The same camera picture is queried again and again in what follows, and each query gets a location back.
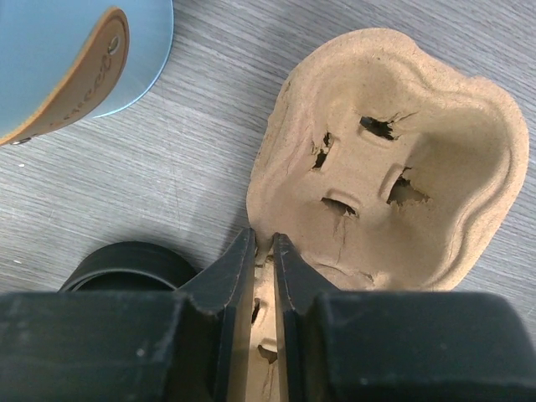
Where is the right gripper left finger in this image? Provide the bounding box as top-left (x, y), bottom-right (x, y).
top-left (179, 229), bottom-right (255, 401)

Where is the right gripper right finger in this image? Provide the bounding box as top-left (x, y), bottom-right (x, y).
top-left (273, 234), bottom-right (338, 401)

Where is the black lid stack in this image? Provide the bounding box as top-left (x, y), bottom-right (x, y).
top-left (60, 241), bottom-right (197, 291)

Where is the cardboard cup carrier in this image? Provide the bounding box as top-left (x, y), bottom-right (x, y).
top-left (245, 28), bottom-right (529, 401)

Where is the blue straw holder cup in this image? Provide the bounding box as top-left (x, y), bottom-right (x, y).
top-left (1, 0), bottom-right (174, 145)

